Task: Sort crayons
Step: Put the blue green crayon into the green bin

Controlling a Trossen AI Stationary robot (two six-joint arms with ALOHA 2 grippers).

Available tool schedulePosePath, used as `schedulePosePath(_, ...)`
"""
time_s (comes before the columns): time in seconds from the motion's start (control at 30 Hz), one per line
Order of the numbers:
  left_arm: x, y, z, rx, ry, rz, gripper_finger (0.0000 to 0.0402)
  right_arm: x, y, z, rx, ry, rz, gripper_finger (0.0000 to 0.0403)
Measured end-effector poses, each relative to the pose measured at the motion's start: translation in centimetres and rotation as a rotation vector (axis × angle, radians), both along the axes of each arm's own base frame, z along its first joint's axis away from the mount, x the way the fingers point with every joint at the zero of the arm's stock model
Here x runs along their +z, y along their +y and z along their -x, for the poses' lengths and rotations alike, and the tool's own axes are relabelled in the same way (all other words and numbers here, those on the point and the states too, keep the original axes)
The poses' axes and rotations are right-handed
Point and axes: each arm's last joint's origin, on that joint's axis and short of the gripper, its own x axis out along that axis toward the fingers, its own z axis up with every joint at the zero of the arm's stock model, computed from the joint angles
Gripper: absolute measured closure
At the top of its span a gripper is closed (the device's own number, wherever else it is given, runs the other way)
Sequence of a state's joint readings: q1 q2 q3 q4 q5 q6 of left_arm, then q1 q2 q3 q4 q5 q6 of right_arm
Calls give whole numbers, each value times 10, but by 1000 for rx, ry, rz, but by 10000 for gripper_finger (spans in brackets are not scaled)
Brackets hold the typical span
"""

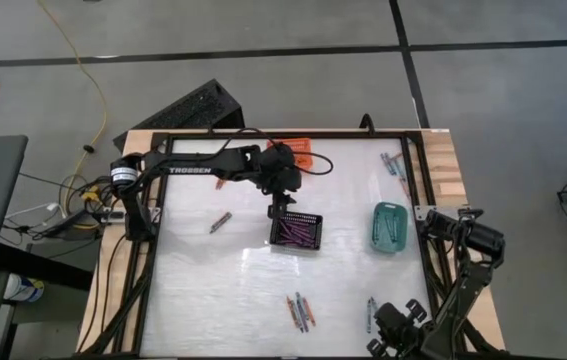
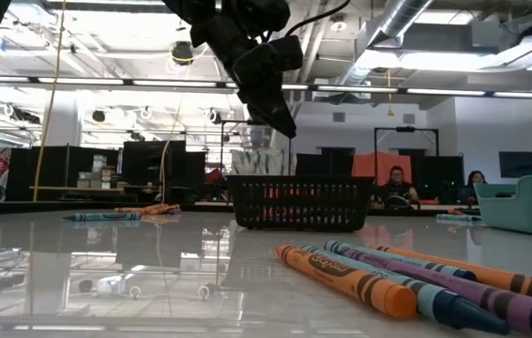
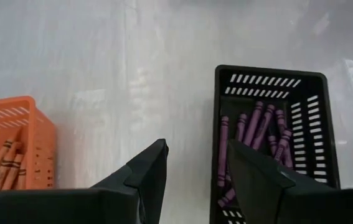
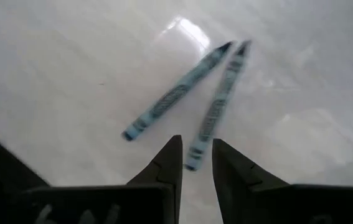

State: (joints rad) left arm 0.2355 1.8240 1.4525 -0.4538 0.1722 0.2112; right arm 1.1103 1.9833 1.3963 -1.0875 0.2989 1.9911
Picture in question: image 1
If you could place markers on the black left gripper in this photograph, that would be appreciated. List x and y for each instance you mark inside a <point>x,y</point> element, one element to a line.
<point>280,170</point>

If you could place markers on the teal plastic bin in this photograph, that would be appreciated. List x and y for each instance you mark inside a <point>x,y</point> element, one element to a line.
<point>389,249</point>

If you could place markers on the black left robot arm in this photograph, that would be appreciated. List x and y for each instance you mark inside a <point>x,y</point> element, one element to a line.
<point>188,167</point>

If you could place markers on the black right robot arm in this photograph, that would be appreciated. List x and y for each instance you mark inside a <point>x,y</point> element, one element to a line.
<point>468,280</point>

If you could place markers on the yellow power plug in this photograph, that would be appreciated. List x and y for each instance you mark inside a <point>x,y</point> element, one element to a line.
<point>92,194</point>

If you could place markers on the black perforated box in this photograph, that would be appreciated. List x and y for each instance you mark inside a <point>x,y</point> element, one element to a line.
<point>193,107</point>

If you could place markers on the purple crayon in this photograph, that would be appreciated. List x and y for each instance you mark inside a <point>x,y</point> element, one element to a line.
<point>285,241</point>
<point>293,227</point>
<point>303,314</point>
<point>295,234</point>
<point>305,225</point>
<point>300,240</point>

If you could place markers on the white bucket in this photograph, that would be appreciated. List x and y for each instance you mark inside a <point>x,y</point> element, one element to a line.
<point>23,290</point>

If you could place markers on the orange slotted plastic basket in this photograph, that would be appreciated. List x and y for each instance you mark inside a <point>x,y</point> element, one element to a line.
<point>304,147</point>

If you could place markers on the black slotted plastic basket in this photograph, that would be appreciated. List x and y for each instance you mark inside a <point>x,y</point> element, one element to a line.
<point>321,230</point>

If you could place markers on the black table clamp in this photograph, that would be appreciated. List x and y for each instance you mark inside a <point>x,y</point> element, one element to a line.
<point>367,124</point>

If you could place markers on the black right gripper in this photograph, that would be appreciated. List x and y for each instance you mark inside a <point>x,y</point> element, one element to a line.
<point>395,325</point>

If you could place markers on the black metal table frame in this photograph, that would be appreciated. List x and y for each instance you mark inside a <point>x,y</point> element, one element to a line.
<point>343,135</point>

